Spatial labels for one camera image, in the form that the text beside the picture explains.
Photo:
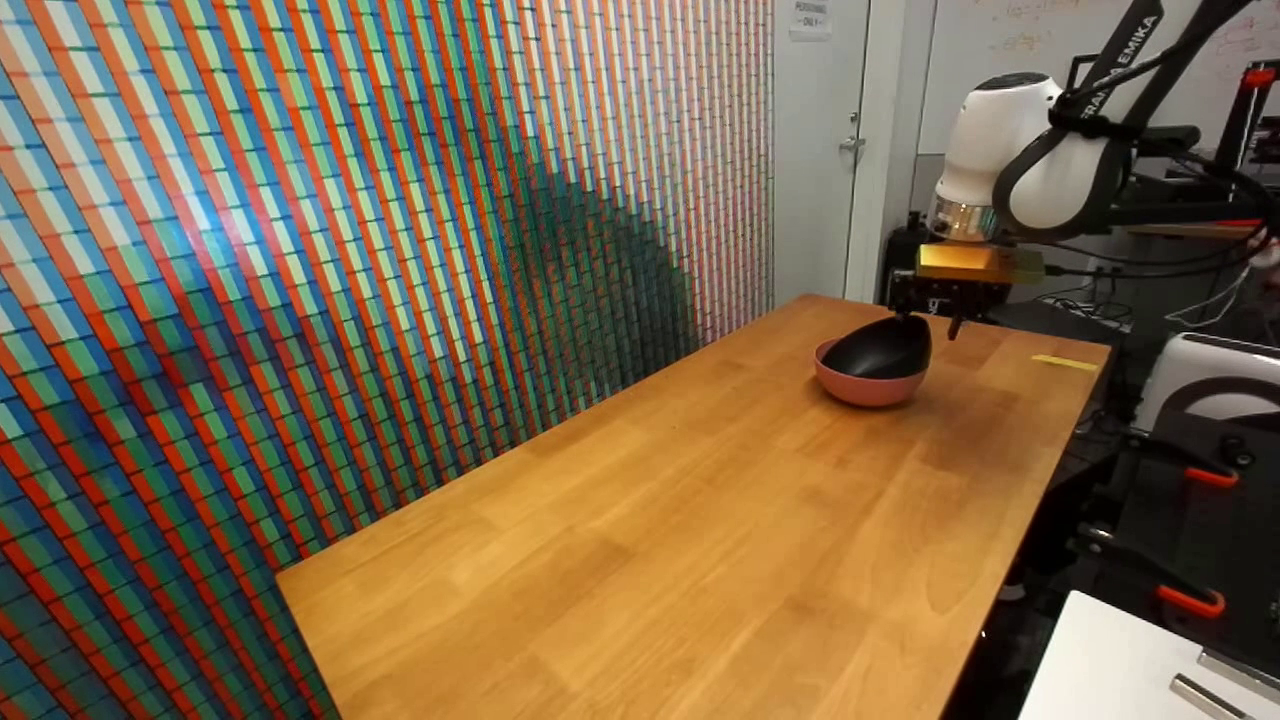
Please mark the white flat sheet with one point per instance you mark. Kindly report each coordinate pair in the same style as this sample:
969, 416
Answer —
1106, 665

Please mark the white door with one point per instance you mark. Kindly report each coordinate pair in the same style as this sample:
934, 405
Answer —
815, 162

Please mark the pink bowl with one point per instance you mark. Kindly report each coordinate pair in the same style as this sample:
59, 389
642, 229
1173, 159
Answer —
864, 389

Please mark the white paper sign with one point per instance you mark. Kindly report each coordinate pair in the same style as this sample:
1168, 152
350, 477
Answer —
811, 14

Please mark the gold wrist camera mount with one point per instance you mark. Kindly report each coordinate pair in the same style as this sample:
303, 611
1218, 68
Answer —
961, 261

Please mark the yellow tape strip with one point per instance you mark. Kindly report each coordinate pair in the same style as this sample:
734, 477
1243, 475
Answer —
1063, 360

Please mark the black stand with red top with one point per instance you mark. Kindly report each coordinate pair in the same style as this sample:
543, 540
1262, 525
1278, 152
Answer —
1262, 104

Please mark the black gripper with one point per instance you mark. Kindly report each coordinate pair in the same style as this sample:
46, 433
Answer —
955, 293

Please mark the wooden desk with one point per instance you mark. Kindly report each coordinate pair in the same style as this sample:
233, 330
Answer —
1202, 229

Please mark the black bowl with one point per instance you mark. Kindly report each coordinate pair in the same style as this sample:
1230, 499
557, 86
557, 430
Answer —
880, 349

